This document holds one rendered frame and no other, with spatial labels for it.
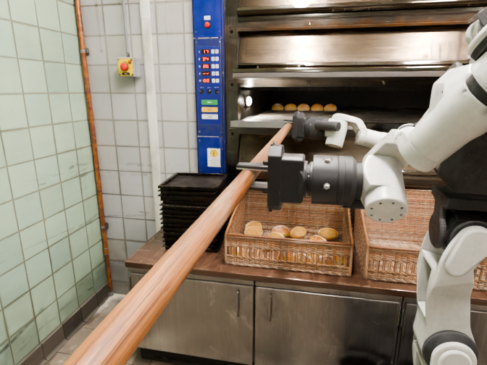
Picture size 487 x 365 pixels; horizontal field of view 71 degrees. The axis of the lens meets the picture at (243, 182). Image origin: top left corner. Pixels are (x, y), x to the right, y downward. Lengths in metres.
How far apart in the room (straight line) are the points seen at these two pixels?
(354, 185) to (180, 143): 1.51
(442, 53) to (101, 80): 1.77
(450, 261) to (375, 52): 1.13
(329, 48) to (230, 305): 1.31
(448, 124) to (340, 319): 1.19
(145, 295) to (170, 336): 1.57
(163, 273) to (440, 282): 0.87
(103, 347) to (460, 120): 0.47
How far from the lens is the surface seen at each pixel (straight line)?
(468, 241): 1.03
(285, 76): 1.70
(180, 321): 1.77
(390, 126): 1.89
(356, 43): 1.88
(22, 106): 1.89
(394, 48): 1.89
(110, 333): 0.25
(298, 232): 1.81
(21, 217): 1.90
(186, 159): 2.01
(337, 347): 1.70
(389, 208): 0.60
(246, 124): 1.59
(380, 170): 0.62
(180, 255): 0.33
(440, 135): 0.55
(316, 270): 1.55
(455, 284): 1.09
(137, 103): 2.09
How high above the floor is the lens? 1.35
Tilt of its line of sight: 15 degrees down
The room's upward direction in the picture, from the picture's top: straight up
